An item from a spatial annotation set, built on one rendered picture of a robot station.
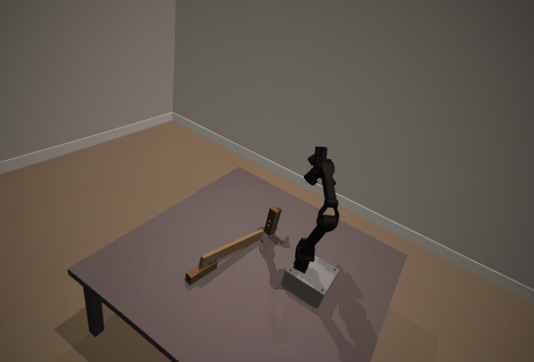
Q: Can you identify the long wooden rail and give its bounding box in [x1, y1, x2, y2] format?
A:
[198, 229, 263, 268]

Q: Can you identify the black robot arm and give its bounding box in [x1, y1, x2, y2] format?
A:
[293, 146, 339, 274]

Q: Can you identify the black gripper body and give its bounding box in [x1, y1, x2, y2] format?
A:
[308, 154, 336, 185]

